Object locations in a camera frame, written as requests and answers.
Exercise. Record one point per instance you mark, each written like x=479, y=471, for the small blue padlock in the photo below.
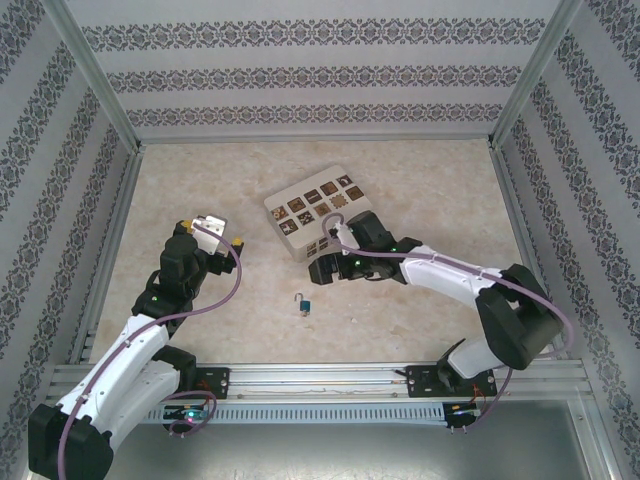
x=305, y=306

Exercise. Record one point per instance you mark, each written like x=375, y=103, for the wooden box with picture tiles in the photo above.
x=315, y=210

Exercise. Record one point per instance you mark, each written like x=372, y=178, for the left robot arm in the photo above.
x=130, y=355

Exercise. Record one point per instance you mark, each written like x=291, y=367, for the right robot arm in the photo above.
x=515, y=310

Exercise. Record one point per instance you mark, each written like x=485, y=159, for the small controller board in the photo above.
x=187, y=414
x=462, y=412

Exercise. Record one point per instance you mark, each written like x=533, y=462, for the grey metal sheet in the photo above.
x=320, y=452

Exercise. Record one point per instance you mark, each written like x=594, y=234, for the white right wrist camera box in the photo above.
x=344, y=234

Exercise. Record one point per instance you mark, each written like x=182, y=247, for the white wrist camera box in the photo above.
x=344, y=234
x=211, y=232

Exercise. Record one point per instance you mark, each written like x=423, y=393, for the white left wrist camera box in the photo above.
x=211, y=232

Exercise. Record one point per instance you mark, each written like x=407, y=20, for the aluminium side rail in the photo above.
x=520, y=210
x=117, y=225

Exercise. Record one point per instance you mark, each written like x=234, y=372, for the aluminium mounting rail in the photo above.
x=320, y=382

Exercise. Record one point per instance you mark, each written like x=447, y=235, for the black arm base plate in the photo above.
x=422, y=381
x=220, y=382

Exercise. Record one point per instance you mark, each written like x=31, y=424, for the aluminium frame post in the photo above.
x=535, y=75
x=95, y=80

